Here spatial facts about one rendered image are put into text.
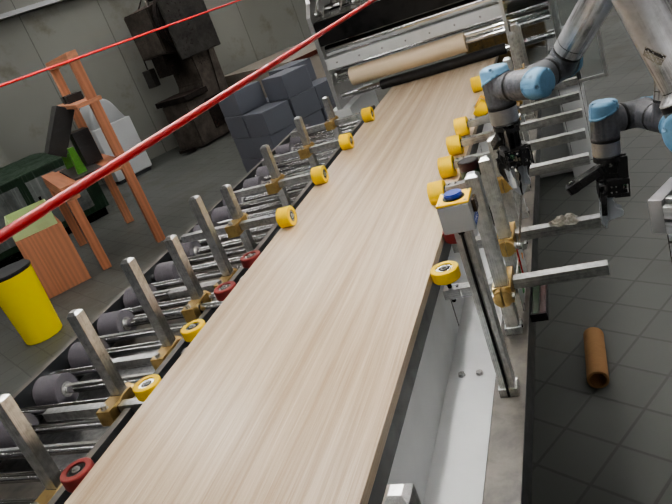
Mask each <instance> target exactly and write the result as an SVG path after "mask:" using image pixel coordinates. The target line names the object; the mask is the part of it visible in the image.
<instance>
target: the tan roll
mask: <svg viewBox="0 0 672 504"><path fill-rule="evenodd" d="M503 33H506V31H505V27H503V28H500V29H496V30H493V31H490V32H487V33H483V34H480V35H477V36H474V37H470V38H467V39H465V36H464V32H462V33H459V34H456V35H453V36H449V37H446V38H443V39H440V40H437V41H433V42H430V43H427V44H424V45H421V46H417V47H414V48H411V49H408V50H405V51H401V52H398V53H395V54H392V55H389V56H385V57H382V58H379V59H376V60H372V61H369V62H366V63H363V64H360V65H356V66H353V67H350V68H349V69H348V75H347V76H343V77H340V78H337V79H336V82H337V84H339V83H342V82H345V81H349V80H350V81H351V83H352V85H354V86H355V85H358V84H361V83H365V82H368V81H371V80H375V79H378V78H381V77H385V76H388V75H391V74H395V73H398V72H401V71H405V70H408V69H411V68H415V67H418V66H421V65H425V64H428V63H432V62H435V61H438V60H442V59H445V58H448V57H452V56H455V55H458V54H462V53H465V52H468V44H470V43H474V42H477V41H480V40H484V39H487V38H490V37H493V36H497V35H500V34H503Z"/></svg>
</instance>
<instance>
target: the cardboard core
mask: <svg viewBox="0 0 672 504"><path fill-rule="evenodd" d="M583 338H584V350H585V363H586V375H587V382H588V384H589V385H590V386H591V387H593V388H604V387H606V386H607V385H608V384H609V372H608V364H607V357H606V349H605V341H604V333H603V331H602V330H601V329H599V328H597V327H590V328H588V329H586V330H585V331H584V333H583Z"/></svg>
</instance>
